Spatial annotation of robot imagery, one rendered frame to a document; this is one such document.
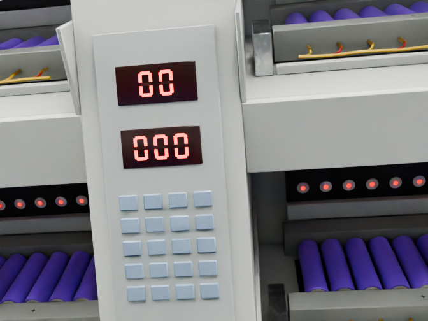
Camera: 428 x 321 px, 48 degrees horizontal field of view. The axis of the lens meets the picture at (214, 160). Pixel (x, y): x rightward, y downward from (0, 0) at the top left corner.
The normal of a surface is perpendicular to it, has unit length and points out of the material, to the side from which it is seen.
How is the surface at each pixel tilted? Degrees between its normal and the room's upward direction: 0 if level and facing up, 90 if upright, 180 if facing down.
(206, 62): 90
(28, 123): 111
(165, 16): 90
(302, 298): 21
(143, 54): 90
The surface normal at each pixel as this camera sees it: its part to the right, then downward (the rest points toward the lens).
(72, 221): -0.05, 0.44
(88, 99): -0.08, 0.09
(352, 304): -0.10, -0.90
